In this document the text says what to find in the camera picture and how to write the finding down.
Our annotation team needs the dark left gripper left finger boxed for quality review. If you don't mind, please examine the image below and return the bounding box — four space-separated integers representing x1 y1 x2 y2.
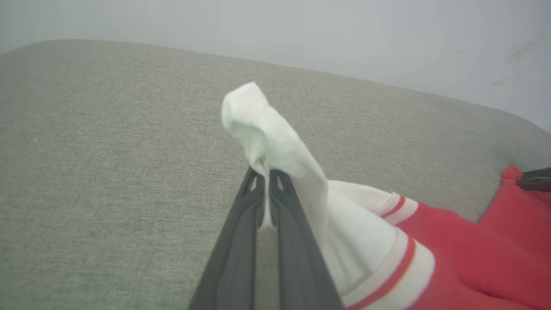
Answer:
188 167 266 310

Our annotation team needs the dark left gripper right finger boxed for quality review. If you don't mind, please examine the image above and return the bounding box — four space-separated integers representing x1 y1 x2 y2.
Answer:
269 169 345 310

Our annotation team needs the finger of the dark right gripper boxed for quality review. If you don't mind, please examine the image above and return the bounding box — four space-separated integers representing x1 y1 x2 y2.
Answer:
516 167 551 193

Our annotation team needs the red and white garment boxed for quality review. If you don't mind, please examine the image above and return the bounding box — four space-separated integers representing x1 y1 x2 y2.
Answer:
221 82 551 310

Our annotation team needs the grey fabric sofa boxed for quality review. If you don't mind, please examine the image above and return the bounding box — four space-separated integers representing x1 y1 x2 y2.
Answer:
0 39 551 310

